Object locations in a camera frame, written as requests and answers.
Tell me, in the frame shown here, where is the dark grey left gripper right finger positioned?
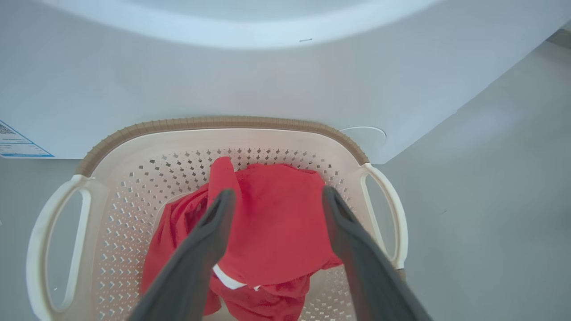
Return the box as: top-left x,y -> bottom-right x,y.
322,186 -> 432,321

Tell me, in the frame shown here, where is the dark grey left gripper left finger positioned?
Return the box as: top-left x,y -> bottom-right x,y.
128,189 -> 236,321

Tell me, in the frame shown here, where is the red garment with white trim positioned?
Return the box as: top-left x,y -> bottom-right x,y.
141,156 -> 343,321

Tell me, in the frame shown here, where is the cream perforated laundry basket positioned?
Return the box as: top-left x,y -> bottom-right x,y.
26,116 -> 409,321

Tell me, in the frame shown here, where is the white front-load washing machine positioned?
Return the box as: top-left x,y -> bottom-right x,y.
0,0 -> 571,165

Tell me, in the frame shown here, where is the blue energy label sticker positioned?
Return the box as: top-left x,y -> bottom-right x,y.
0,120 -> 55,159

